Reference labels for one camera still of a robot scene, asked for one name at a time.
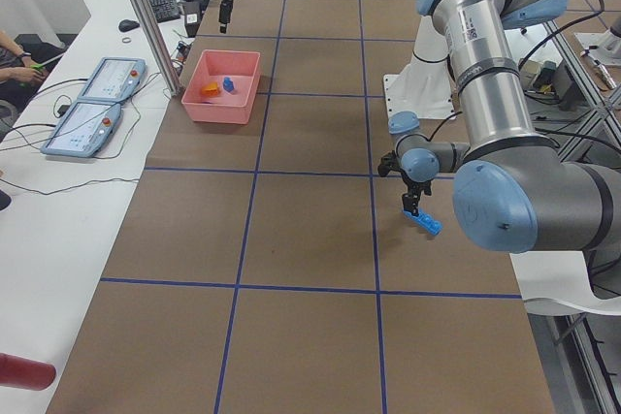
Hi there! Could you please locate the long blue studded block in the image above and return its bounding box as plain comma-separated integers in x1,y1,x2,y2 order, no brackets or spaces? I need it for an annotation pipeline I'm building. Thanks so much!
403,208,442,236

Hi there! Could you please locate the small blue block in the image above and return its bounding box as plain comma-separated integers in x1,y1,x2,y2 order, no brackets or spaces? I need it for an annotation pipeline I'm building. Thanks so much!
222,77,236,93

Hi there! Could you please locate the orange sloped block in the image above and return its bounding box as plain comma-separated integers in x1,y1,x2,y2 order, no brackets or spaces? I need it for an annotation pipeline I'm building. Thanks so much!
200,82,221,97

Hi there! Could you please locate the black box with label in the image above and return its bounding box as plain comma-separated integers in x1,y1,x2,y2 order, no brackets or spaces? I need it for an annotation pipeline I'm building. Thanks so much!
182,1,202,38

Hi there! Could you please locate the pink plastic box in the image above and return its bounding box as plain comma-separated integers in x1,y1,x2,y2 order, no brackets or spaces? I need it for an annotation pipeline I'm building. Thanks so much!
181,49,261,124

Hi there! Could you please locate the black keyboard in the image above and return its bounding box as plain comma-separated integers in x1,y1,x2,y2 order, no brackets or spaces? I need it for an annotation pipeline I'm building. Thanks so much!
148,0,180,23

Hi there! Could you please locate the black computer mouse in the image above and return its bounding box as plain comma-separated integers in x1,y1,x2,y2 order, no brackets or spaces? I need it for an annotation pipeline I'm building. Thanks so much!
118,19,140,32

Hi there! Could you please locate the upper teach pendant tablet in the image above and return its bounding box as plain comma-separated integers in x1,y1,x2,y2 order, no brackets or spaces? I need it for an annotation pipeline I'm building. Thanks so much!
79,57,147,103

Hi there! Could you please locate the teach pendant tablet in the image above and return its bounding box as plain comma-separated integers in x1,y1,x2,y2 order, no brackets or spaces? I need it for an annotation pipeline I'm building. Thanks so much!
40,101,122,158
79,57,147,103

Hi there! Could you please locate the lower teach pendant tablet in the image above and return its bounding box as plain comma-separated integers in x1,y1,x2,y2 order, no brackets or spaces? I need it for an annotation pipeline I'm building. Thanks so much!
40,101,122,158

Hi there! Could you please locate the seated person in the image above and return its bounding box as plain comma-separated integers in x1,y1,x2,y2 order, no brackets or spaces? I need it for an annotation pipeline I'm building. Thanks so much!
1,31,64,112

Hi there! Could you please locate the red cylinder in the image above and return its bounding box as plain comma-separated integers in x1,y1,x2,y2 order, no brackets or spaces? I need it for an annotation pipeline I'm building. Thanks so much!
0,353,56,391

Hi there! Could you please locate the aluminium frame post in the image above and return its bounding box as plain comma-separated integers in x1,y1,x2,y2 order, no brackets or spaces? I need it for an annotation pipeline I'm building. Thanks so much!
130,0,182,97

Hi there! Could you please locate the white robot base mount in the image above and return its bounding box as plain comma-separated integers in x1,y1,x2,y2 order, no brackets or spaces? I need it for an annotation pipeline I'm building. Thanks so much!
383,16,454,120

